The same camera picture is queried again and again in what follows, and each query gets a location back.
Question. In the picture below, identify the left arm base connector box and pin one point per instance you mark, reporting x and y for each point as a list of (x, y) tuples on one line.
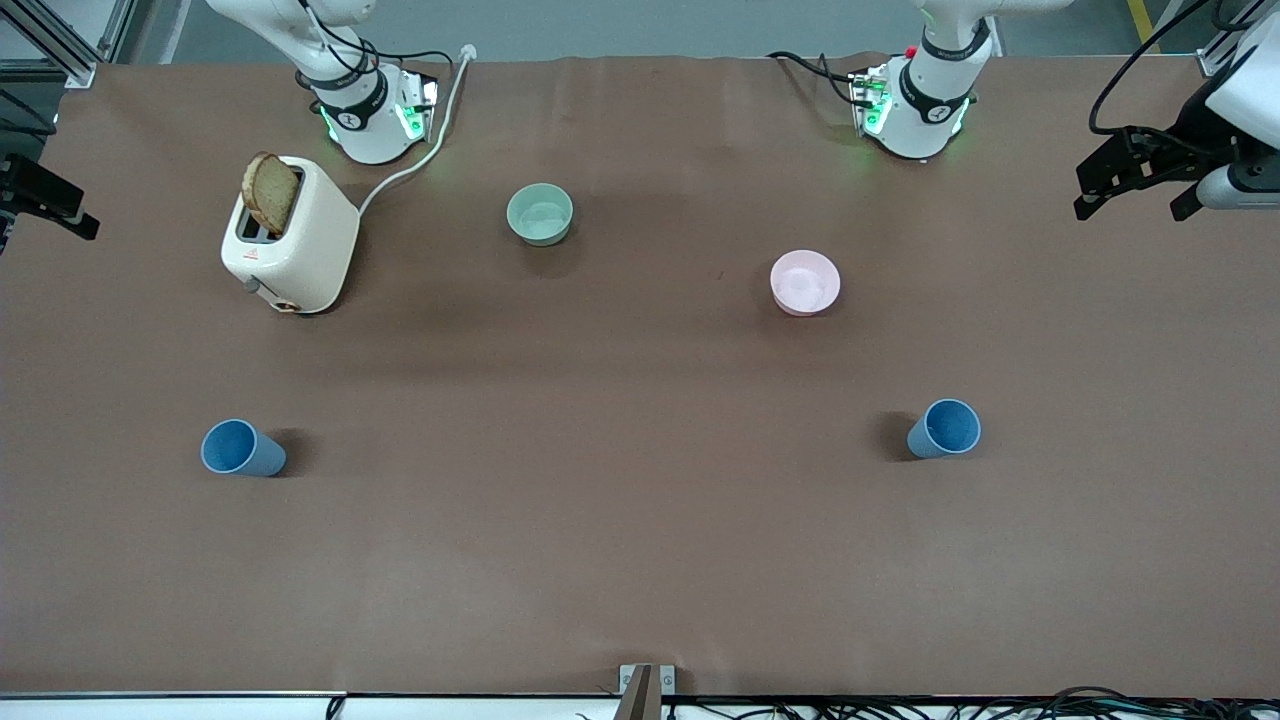
[(868, 100)]

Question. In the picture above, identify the brown bread slice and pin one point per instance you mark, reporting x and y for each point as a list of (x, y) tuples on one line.
[(272, 193)]

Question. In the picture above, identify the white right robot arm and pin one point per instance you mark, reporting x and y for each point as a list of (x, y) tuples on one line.
[(350, 90)]

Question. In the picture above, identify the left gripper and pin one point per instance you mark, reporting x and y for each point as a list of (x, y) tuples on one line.
[(1187, 134)]

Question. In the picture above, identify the blue plastic cup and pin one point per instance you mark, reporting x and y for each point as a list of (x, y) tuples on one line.
[(946, 428), (240, 447)]

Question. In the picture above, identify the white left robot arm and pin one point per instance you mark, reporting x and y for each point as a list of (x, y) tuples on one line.
[(925, 95)]

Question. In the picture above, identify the cream white toaster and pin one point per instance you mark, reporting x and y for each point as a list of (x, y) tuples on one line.
[(305, 250)]

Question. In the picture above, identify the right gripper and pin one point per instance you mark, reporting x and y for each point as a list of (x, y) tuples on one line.
[(22, 184)]

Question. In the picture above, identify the mint green bowl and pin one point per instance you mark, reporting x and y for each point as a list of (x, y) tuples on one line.
[(540, 214)]

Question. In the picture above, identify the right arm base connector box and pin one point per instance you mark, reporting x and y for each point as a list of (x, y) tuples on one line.
[(418, 105)]

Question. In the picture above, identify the aluminium frame profile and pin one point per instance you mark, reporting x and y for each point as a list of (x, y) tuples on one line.
[(60, 45), (1235, 35)]

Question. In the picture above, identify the pink bowl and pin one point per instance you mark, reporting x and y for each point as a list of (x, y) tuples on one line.
[(805, 282)]

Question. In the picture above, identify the metal table edge bracket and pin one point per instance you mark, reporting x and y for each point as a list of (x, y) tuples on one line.
[(647, 690)]

